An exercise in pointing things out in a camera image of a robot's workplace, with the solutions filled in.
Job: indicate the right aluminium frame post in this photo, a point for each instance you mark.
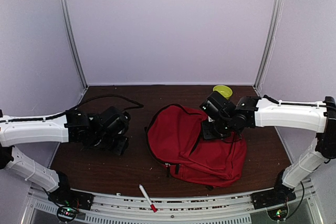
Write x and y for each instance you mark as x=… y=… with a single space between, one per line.
x=269 y=45

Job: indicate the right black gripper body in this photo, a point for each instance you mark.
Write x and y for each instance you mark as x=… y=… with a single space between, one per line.
x=221 y=129

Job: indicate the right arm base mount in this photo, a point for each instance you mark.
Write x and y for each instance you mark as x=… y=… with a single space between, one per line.
x=275 y=204

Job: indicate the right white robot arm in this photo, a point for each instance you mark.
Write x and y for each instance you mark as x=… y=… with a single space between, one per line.
x=319 y=117

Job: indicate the lime green bowl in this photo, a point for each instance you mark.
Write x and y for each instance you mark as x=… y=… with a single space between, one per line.
x=225 y=91

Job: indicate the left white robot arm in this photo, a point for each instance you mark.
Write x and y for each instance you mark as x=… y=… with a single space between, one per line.
x=71 y=126

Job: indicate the left aluminium frame post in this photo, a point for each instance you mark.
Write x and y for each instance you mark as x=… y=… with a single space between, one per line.
x=72 y=44

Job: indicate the red capped white marker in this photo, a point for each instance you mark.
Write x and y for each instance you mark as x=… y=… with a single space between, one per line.
x=148 y=199

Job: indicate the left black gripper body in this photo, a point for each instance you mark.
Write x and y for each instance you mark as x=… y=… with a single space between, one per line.
x=105 y=142

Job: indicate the red backpack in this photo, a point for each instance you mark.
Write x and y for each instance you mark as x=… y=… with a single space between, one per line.
x=175 y=140

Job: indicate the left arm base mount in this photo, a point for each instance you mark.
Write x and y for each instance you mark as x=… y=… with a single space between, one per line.
x=69 y=209

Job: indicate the front aluminium rail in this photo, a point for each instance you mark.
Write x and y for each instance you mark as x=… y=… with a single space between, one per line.
x=232 y=208

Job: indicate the aluminium frame post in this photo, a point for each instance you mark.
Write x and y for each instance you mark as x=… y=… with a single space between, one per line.
x=269 y=45
x=72 y=44

